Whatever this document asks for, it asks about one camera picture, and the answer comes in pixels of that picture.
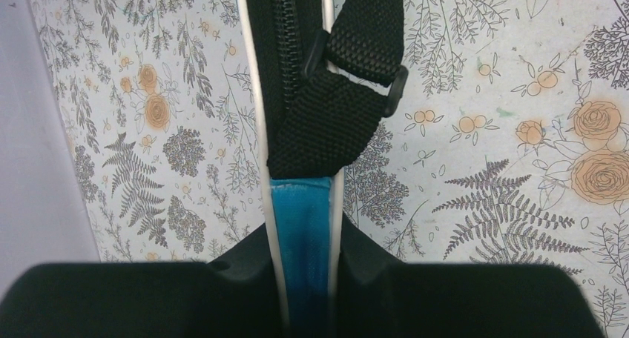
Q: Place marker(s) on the blue racket cover bag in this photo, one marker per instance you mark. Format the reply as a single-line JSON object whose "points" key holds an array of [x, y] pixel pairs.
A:
{"points": [[285, 42]]}

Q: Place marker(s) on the floral patterned table mat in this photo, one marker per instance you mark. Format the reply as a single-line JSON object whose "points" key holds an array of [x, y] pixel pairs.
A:
{"points": [[510, 144]]}

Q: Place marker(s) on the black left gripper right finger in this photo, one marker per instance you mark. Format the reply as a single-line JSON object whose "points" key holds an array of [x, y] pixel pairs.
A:
{"points": [[381, 296]]}

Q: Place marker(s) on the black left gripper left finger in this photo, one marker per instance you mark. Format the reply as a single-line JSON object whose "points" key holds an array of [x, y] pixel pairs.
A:
{"points": [[234, 295]]}

